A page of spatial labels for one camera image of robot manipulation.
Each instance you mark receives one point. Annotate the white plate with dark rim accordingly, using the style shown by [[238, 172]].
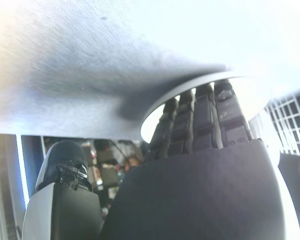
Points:
[[152, 125]]

